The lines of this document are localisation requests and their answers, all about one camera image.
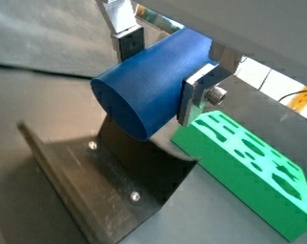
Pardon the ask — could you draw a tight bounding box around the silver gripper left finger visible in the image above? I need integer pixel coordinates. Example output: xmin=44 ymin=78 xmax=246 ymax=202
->
xmin=96 ymin=0 xmax=145 ymax=62

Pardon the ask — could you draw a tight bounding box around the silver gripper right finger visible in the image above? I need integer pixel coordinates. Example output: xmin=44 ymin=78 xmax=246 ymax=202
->
xmin=177 ymin=41 xmax=241 ymax=127

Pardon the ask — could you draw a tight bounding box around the blue oval cylinder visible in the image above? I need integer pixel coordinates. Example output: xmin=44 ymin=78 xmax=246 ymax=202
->
xmin=90 ymin=28 xmax=210 ymax=141

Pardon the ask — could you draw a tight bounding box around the green foam shape board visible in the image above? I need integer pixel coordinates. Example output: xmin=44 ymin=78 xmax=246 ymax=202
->
xmin=172 ymin=111 xmax=307 ymax=241

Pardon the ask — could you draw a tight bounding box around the black curved fixture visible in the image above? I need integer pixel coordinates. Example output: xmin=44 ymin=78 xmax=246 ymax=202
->
xmin=17 ymin=118 xmax=197 ymax=244

